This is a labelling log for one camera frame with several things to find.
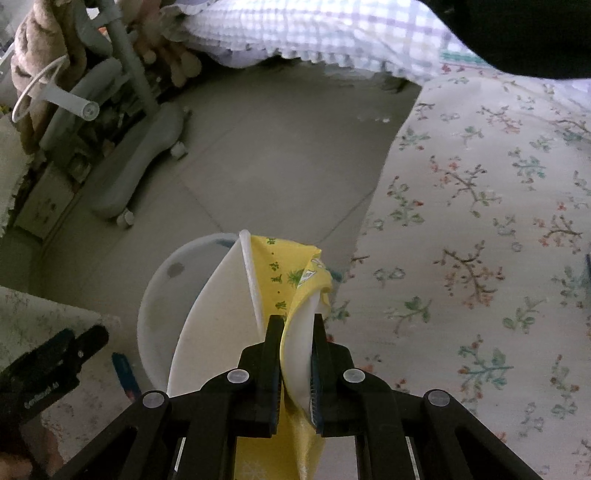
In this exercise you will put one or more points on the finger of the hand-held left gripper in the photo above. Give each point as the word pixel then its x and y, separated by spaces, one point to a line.
pixel 92 344

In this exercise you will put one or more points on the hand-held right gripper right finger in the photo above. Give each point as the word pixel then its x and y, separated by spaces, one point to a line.
pixel 316 383

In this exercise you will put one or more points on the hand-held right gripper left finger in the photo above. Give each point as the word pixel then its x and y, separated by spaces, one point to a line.
pixel 276 383

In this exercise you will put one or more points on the white plastic waste bin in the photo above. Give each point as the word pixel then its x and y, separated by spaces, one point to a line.
pixel 161 300

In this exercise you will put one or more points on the yellow printed snack bag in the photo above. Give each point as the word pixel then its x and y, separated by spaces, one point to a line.
pixel 277 267

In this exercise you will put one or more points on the person's left hand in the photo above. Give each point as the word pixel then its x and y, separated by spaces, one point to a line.
pixel 44 459

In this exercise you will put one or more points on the pale floral cloth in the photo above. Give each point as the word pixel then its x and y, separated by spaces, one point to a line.
pixel 46 318

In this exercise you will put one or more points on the grey wheeled chair base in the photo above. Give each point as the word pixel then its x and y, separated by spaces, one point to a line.
pixel 138 138

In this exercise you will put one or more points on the brown fuzzy cloth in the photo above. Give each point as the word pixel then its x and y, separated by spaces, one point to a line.
pixel 37 50

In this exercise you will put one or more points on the pink plush toy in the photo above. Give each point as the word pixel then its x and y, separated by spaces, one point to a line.
pixel 173 50

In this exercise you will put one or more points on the checked purple quilt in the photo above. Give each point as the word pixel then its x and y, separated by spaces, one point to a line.
pixel 300 27

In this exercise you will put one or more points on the black cloth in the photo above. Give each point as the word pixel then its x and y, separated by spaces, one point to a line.
pixel 531 37

